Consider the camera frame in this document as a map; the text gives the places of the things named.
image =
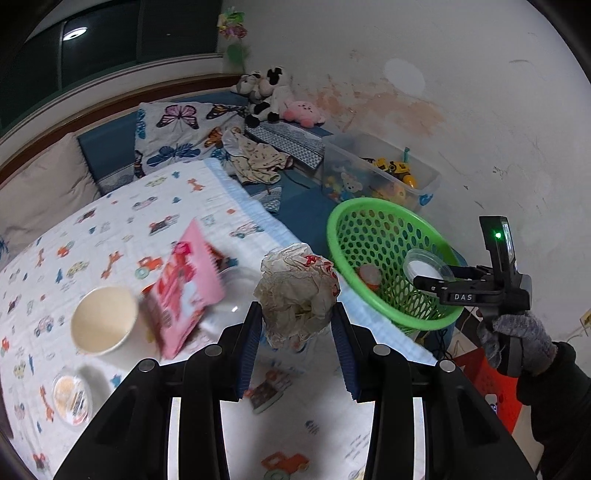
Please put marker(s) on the clear plastic storage box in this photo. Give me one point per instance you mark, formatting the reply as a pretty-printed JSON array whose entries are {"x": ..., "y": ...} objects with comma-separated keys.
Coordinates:
[{"x": 351, "y": 147}]

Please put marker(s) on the pink plush toy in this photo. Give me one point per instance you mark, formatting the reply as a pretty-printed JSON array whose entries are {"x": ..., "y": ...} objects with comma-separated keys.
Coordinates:
[{"x": 304, "y": 113}]

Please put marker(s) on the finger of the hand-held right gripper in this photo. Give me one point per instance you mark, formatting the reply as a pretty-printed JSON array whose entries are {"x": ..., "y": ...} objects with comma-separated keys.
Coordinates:
[
  {"x": 427, "y": 284},
  {"x": 468, "y": 272}
]

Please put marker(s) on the yellow toy vehicle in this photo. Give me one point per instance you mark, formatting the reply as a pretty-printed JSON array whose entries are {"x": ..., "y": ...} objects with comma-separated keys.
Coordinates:
[{"x": 392, "y": 168}]

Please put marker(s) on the small clear pudding cup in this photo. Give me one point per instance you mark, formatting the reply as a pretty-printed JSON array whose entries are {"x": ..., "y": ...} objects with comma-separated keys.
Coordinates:
[{"x": 71, "y": 399}]

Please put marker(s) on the blue sofa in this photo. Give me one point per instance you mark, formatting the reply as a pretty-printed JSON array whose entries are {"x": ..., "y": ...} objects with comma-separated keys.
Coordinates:
[{"x": 111, "y": 147}]

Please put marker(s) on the colourful pinwheel toy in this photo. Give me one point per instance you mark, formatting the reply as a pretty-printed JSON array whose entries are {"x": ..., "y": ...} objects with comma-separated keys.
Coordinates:
[{"x": 233, "y": 32}]

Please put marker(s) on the white bear toy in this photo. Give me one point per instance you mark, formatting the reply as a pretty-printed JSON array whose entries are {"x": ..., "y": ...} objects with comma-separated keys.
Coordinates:
[{"x": 352, "y": 182}]

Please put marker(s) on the printed white blanket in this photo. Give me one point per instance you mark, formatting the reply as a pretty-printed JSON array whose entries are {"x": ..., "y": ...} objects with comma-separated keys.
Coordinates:
[{"x": 115, "y": 230}]

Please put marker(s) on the large butterfly print pillow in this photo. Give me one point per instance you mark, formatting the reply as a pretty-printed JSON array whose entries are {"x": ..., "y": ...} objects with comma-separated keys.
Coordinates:
[{"x": 180, "y": 134}]

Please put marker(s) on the white paper cup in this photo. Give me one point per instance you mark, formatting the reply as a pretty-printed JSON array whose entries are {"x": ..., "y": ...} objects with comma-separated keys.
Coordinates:
[{"x": 104, "y": 323}]

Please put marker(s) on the clear plastic wrapper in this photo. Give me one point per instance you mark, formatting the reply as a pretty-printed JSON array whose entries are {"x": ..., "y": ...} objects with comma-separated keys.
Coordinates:
[{"x": 235, "y": 295}]

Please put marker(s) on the beige pillow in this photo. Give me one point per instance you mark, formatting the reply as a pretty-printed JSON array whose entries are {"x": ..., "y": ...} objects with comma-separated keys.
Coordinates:
[{"x": 41, "y": 189}]

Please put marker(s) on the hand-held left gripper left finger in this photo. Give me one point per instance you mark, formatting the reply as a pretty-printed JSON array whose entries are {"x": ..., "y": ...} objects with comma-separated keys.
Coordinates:
[{"x": 247, "y": 355}]

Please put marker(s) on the clear round plastic lid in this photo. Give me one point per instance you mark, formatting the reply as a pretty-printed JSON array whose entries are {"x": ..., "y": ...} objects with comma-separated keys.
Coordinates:
[{"x": 427, "y": 267}]

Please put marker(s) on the dark window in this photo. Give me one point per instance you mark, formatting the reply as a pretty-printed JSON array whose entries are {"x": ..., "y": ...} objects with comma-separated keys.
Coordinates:
[{"x": 92, "y": 55}]

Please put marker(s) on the person's right forearm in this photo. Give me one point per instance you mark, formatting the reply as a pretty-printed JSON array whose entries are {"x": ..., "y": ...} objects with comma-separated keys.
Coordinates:
[{"x": 563, "y": 406}]

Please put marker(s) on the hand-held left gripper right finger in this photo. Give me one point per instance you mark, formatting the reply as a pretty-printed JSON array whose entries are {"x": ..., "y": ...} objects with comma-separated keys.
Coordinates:
[{"x": 346, "y": 360}]

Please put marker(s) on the white paper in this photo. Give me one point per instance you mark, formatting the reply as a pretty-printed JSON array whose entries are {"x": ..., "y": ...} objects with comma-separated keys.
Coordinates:
[{"x": 295, "y": 290}]

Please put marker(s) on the pink snack packet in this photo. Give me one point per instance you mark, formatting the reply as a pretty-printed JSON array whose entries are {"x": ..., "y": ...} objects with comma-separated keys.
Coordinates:
[{"x": 184, "y": 290}]

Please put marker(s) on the printed beige cloth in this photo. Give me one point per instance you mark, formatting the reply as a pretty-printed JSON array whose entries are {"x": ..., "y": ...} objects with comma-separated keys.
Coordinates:
[{"x": 258, "y": 159}]

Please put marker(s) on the black white patterned box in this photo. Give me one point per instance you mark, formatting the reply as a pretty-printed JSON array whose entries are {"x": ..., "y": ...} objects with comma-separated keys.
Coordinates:
[{"x": 291, "y": 141}]

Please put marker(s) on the green plastic basket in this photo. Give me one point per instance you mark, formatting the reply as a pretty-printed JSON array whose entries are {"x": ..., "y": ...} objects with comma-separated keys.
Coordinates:
[{"x": 369, "y": 217}]

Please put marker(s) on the person's right hand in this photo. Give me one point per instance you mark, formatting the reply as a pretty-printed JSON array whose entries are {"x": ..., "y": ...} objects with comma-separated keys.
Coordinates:
[{"x": 535, "y": 341}]

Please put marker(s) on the black white cow plush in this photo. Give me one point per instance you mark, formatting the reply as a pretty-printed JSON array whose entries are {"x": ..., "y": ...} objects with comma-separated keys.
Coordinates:
[{"x": 270, "y": 92}]

